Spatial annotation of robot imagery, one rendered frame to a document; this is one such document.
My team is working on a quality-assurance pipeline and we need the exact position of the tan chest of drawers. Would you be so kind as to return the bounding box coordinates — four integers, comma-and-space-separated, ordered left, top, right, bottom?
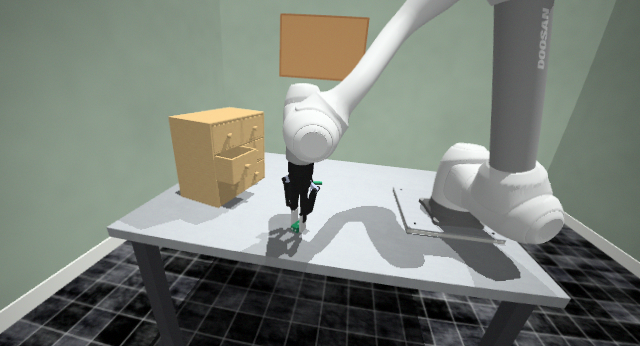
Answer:
169, 107, 265, 208

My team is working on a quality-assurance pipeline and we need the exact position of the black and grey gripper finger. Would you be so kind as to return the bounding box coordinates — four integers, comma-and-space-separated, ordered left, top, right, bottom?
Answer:
298, 180, 320, 233
281, 175, 299, 225

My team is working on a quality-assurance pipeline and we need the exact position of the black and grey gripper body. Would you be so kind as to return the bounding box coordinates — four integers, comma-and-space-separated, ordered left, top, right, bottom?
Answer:
288, 161, 314, 191

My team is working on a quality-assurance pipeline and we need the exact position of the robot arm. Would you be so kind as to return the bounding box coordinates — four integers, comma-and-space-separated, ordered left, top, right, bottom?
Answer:
283, 0, 564, 244

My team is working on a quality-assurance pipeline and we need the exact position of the wooden drawer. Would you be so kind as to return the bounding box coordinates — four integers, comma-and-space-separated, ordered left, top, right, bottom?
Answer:
217, 180, 244, 205
243, 137, 264, 160
242, 114, 263, 142
212, 119, 241, 153
245, 159, 264, 189
214, 146, 257, 184

